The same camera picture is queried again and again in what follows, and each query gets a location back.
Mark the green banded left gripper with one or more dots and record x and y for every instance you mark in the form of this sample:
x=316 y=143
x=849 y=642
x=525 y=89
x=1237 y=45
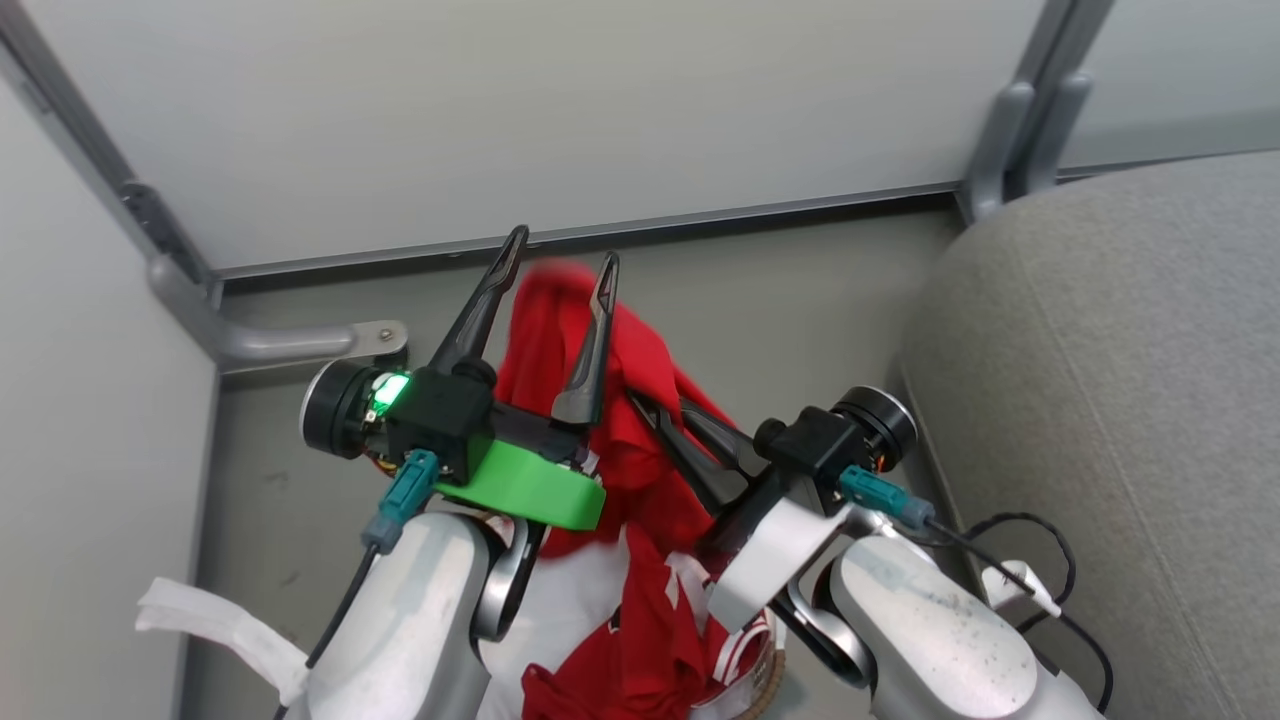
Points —
x=525 y=485

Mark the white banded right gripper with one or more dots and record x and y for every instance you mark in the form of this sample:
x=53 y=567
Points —
x=770 y=555

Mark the red and white jersey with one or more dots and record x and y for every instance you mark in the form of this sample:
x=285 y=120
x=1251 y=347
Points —
x=640 y=480

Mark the woven laundry basket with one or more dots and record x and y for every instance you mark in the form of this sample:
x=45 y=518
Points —
x=768 y=685

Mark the grey fabric sofa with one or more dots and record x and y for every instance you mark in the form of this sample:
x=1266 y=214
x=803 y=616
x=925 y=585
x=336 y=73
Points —
x=1110 y=420

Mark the white cloth strip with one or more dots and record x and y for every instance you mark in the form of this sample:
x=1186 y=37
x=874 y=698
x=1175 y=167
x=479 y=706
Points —
x=230 y=630

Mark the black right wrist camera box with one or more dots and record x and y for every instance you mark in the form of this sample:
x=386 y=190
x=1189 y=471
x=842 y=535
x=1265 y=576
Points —
x=810 y=450

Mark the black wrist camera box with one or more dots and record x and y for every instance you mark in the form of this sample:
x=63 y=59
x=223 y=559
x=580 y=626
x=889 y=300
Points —
x=440 y=410
x=810 y=450

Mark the grey metal partition bottom rail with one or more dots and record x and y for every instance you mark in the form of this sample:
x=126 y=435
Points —
x=590 y=232

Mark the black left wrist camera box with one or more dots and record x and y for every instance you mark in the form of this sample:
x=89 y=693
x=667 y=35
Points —
x=440 y=410

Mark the grey metal partition foot bracket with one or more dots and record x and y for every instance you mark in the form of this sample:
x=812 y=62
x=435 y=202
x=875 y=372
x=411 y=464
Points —
x=270 y=335

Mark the grey metal partition post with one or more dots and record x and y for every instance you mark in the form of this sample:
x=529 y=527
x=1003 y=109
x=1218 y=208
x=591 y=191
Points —
x=90 y=150
x=1030 y=110

